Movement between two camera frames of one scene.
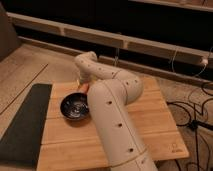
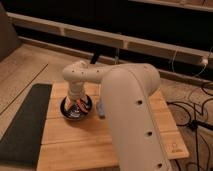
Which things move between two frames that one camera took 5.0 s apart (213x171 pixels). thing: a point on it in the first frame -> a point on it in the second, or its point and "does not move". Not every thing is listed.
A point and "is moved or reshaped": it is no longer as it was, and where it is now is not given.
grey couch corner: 9,40 does not move
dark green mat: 21,142 does not move
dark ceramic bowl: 75,106 does not move
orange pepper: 85,87 is moved or reshaped
